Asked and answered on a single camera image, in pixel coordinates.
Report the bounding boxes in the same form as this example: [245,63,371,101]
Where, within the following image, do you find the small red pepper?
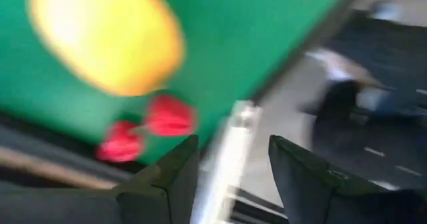
[95,120,146,163]

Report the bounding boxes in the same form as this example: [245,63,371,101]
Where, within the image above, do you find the yellow lemon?
[26,0,186,98]

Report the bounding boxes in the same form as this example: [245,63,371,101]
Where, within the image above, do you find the aluminium frame post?
[191,99,263,224]

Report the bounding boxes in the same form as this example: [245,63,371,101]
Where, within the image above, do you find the red cherries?
[143,93,197,138]

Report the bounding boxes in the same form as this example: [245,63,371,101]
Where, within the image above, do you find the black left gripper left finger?
[0,134,200,224]

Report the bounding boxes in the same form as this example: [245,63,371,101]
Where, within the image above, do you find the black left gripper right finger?
[268,134,427,224]

